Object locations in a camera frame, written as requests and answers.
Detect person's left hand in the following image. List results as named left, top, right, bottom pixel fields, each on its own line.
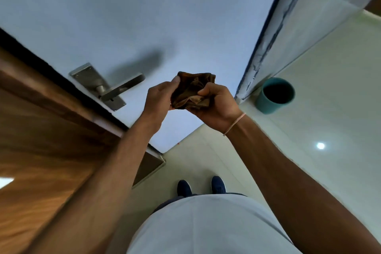
left=142, top=75, right=181, bottom=135

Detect person's right hand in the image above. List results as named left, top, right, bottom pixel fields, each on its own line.
left=187, top=82, right=244, bottom=135

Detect teal plastic bucket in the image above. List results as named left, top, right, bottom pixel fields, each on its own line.
left=255, top=77, right=296, bottom=115

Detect thin pink wristband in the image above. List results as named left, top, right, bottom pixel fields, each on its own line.
left=222, top=112, right=247, bottom=137

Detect person's white shirt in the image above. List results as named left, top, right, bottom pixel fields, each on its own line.
left=126, top=193, right=303, bottom=254

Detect person's right blue shoe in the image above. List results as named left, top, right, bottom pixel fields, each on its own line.
left=211, top=175, right=227, bottom=195

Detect person's left blue shoe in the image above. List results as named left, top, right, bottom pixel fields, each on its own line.
left=177, top=179, right=193, bottom=198

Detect silver metal door handle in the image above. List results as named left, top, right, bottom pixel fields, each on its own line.
left=69, top=62, right=146, bottom=112

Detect person's dark trousers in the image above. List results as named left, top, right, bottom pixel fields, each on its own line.
left=152, top=192, right=248, bottom=214

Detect person's blue shoe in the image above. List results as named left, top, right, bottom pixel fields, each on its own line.
left=211, top=175, right=227, bottom=195
left=177, top=179, right=193, bottom=198

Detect pale blue door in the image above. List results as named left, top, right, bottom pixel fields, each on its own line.
left=0, top=0, right=288, bottom=154

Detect person's left forearm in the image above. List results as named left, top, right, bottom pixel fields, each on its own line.
left=25, top=112, right=163, bottom=254

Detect brown cleaning cloth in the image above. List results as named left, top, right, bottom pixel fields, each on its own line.
left=170, top=71, right=216, bottom=111

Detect person's right forearm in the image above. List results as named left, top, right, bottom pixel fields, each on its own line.
left=225, top=115, right=381, bottom=254

